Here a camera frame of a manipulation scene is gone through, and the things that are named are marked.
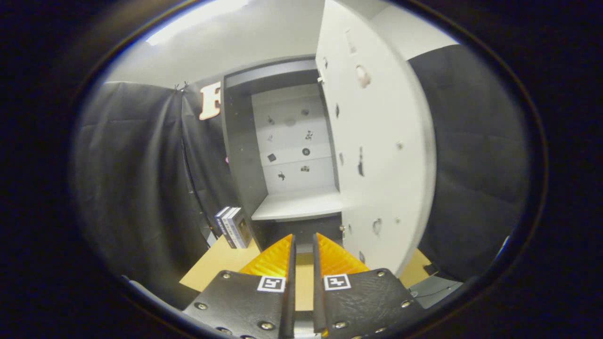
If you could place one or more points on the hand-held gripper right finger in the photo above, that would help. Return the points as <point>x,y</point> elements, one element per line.
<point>318,282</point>

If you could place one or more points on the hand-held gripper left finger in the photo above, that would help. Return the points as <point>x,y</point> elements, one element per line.
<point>289,282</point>

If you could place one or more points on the white cabinet shelf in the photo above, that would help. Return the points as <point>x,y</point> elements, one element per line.
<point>297,205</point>

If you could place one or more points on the black backdrop cloth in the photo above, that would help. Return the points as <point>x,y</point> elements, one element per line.
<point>471,165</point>

